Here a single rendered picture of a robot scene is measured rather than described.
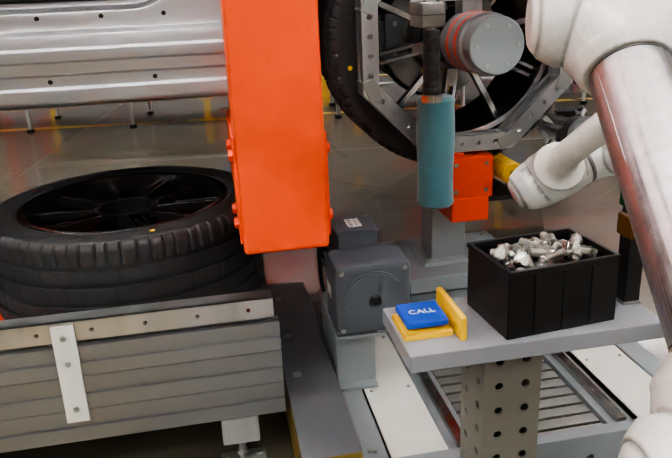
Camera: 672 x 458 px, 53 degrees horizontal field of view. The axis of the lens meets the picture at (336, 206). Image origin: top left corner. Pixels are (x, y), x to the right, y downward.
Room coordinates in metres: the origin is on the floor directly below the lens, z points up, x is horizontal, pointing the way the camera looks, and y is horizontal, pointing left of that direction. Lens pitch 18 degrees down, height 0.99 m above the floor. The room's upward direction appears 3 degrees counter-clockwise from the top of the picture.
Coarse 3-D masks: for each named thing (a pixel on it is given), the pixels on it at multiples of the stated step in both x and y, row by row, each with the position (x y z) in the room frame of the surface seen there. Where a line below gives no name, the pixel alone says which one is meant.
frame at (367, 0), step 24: (360, 0) 1.59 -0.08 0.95; (360, 24) 1.60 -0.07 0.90; (360, 48) 1.61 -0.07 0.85; (360, 72) 1.63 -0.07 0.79; (552, 72) 1.71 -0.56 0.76; (384, 96) 1.60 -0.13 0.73; (528, 96) 1.72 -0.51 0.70; (552, 96) 1.67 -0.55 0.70; (408, 120) 1.61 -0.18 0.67; (504, 120) 1.72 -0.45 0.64; (528, 120) 1.66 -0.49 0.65; (456, 144) 1.63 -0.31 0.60; (480, 144) 1.65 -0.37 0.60; (504, 144) 1.65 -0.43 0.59
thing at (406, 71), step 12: (396, 0) 1.85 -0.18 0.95; (408, 12) 1.86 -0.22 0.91; (408, 24) 1.86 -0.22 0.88; (408, 36) 1.85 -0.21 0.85; (420, 36) 1.81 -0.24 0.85; (408, 60) 1.86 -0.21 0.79; (420, 60) 1.86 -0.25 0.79; (396, 72) 1.85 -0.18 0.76; (408, 72) 1.86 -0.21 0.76; (420, 72) 1.86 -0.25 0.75; (408, 84) 1.86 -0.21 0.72
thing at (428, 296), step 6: (462, 288) 1.72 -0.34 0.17; (414, 294) 1.69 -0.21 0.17; (420, 294) 1.69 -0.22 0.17; (426, 294) 1.69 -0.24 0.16; (432, 294) 1.70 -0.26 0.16; (450, 294) 1.71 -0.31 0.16; (456, 294) 1.71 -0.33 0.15; (462, 294) 1.71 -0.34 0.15; (414, 300) 1.69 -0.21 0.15; (420, 300) 1.69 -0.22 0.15; (426, 300) 1.69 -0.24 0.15; (432, 300) 1.69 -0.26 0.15; (384, 330) 1.62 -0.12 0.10
